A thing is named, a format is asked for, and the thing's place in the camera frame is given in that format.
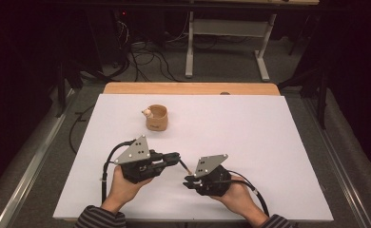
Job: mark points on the person's left hand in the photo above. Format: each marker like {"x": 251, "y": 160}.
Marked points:
{"x": 123, "y": 190}

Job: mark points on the tan cup with animal figure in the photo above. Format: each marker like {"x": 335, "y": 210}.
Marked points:
{"x": 156, "y": 120}

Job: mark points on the person's right hand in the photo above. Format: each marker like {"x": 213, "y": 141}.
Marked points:
{"x": 240, "y": 198}

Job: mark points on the wooden table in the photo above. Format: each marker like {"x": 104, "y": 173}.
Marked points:
{"x": 190, "y": 88}

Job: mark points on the black stand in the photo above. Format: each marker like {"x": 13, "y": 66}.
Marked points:
{"x": 322, "y": 95}
{"x": 61, "y": 88}

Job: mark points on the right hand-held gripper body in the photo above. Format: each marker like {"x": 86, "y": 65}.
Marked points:
{"x": 210, "y": 164}

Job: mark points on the white board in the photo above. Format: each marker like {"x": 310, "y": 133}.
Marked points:
{"x": 269, "y": 158}

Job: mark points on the metal floor rail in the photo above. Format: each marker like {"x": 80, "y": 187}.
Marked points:
{"x": 31, "y": 167}
{"x": 342, "y": 171}

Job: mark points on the black brush with tan end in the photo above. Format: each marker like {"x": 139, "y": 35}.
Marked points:
{"x": 185, "y": 167}

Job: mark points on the white desk frame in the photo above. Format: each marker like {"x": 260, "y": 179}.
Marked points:
{"x": 228, "y": 28}

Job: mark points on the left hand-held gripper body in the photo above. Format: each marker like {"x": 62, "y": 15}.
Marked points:
{"x": 134, "y": 152}

